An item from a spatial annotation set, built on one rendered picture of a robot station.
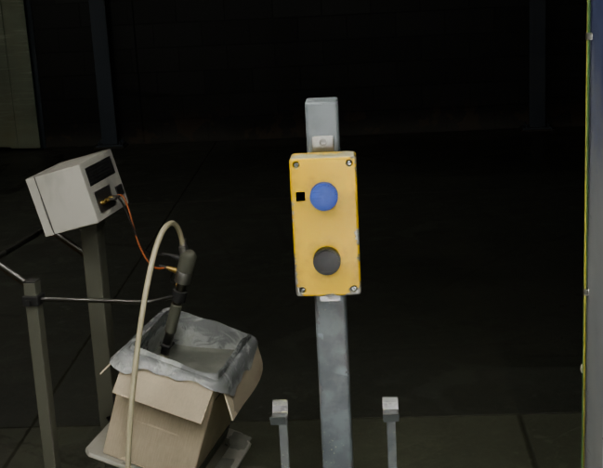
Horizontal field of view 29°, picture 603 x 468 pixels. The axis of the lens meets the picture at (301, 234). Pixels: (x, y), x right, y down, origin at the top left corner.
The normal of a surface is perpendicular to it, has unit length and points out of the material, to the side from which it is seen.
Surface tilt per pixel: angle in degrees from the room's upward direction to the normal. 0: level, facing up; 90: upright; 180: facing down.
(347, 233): 90
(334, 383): 90
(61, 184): 90
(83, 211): 90
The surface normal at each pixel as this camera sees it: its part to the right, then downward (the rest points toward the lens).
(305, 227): -0.05, 0.26
